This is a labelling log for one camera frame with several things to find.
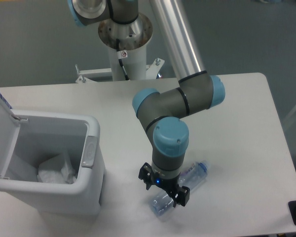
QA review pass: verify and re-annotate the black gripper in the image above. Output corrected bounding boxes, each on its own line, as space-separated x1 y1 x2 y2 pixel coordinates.
138 162 190 207

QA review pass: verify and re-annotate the clear plastic water bottle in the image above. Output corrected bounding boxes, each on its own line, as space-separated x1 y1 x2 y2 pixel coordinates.
149 160 210 218

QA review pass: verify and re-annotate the white plastic wrapper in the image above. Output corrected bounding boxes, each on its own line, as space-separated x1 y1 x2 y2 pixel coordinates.
37 152 77 184

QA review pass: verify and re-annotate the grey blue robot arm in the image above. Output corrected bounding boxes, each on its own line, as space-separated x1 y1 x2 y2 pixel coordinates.
67 0 225 206

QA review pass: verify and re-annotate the white plastic trash can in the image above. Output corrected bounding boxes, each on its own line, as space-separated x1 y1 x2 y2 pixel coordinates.
0 111 105 215

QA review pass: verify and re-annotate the white trash can lid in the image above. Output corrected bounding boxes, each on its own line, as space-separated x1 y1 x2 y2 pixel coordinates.
0 97 20 176

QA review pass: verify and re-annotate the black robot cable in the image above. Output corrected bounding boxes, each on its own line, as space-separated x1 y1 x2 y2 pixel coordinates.
115 38 131 81

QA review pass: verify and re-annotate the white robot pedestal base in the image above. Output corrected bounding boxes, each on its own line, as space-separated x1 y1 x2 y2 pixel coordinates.
75 13 165 83

